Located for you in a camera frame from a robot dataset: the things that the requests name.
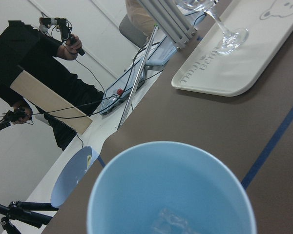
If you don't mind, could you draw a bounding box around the aluminium frame post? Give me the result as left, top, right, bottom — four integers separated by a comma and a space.
139, 0, 196, 49

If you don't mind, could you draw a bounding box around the blue teach pendant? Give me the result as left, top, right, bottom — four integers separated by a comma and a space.
146, 38, 177, 66
99, 59, 142, 116

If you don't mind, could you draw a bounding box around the cream bear tray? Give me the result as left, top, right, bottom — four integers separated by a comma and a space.
171, 0, 293, 97

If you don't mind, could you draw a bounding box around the black tripod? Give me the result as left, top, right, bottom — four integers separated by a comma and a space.
0, 201, 59, 234

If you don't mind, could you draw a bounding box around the operator in black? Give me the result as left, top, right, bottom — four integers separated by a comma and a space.
0, 17, 105, 152

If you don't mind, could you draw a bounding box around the blue bowl off table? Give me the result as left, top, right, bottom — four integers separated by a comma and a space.
50, 146, 99, 208

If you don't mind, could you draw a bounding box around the seated person beige shirt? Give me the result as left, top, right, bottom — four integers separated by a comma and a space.
125, 0, 156, 40

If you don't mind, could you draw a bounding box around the light blue plastic cup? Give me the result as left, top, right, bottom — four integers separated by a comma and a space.
86, 141, 257, 234

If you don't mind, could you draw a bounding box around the clear wine glass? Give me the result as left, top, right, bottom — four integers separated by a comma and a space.
175, 0, 249, 55

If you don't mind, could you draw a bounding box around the long metal rod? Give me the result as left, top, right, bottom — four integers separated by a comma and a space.
118, 24, 158, 129

